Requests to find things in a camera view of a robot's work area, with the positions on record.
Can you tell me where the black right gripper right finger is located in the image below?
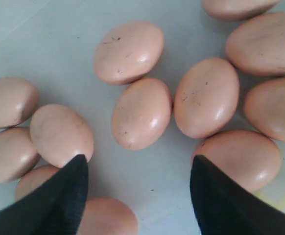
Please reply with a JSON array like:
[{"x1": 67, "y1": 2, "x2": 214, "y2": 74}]
[{"x1": 190, "y1": 155, "x2": 285, "y2": 235}]

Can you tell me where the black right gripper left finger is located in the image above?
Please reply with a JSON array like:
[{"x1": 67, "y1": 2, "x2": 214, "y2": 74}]
[{"x1": 0, "y1": 155, "x2": 88, "y2": 235}]

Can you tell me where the brown egg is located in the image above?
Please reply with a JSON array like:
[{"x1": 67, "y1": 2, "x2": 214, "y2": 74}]
[
  {"x1": 93, "y1": 21, "x2": 164, "y2": 85},
  {"x1": 0, "y1": 127, "x2": 40, "y2": 183},
  {"x1": 193, "y1": 130, "x2": 282, "y2": 192},
  {"x1": 14, "y1": 165, "x2": 59, "y2": 201},
  {"x1": 243, "y1": 77, "x2": 285, "y2": 142},
  {"x1": 29, "y1": 104, "x2": 94, "y2": 168},
  {"x1": 0, "y1": 77, "x2": 39, "y2": 128},
  {"x1": 77, "y1": 198, "x2": 138, "y2": 235},
  {"x1": 173, "y1": 57, "x2": 240, "y2": 139},
  {"x1": 111, "y1": 77, "x2": 172, "y2": 150},
  {"x1": 225, "y1": 12, "x2": 285, "y2": 76},
  {"x1": 201, "y1": 0, "x2": 280, "y2": 21}
]

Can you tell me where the clear plastic container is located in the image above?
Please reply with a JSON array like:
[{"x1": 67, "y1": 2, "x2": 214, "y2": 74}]
[{"x1": 0, "y1": 0, "x2": 285, "y2": 235}]

